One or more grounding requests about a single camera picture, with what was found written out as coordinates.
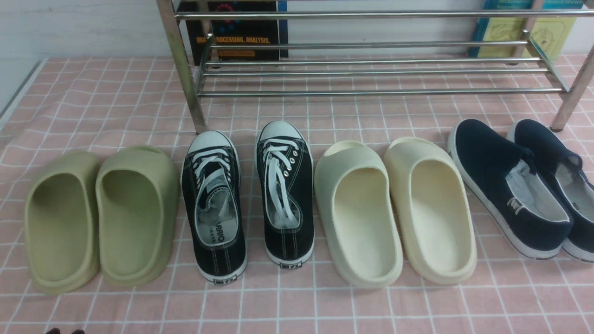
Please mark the navy slip-on shoe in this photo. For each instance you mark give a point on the navy slip-on shoe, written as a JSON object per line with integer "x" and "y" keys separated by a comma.
{"x": 562, "y": 170}
{"x": 503, "y": 176}

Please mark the silver metal shoe rack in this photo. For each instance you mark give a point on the silver metal shoe rack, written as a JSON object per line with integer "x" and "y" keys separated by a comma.
{"x": 527, "y": 58}

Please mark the left green slide slipper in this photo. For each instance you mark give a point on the left green slide slipper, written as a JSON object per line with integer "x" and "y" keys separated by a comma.
{"x": 61, "y": 224}

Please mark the green slide slipper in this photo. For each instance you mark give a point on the green slide slipper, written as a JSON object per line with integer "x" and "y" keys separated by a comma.
{"x": 137, "y": 192}
{"x": 61, "y": 224}

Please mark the right green slide slipper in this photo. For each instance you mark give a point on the right green slide slipper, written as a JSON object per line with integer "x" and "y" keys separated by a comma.
{"x": 137, "y": 192}

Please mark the left black canvas sneaker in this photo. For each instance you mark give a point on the left black canvas sneaker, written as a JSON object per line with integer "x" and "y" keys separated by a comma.
{"x": 210, "y": 185}

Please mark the black canvas sneaker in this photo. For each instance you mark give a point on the black canvas sneaker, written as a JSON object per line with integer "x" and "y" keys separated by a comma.
{"x": 210, "y": 185}
{"x": 285, "y": 171}

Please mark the right black canvas sneaker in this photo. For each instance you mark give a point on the right black canvas sneaker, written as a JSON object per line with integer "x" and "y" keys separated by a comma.
{"x": 285, "y": 171}

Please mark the left cream slide slipper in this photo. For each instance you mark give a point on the left cream slide slipper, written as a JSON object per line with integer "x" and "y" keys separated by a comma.
{"x": 351, "y": 188}

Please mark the cream slide slipper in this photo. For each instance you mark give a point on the cream slide slipper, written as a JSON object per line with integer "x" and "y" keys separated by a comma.
{"x": 432, "y": 209}
{"x": 351, "y": 188}

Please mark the black image processing book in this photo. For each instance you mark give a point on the black image processing book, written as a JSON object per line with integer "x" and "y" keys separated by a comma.
{"x": 245, "y": 32}

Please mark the right cream slide slipper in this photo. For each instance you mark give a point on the right cream slide slipper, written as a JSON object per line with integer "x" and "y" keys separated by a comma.
{"x": 432, "y": 209}

